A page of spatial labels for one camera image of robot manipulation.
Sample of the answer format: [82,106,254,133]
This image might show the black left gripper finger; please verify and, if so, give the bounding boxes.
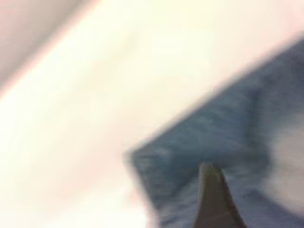
[193,162,247,228]

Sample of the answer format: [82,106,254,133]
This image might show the blue denim jeans shorts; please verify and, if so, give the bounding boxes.
[122,33,304,228]

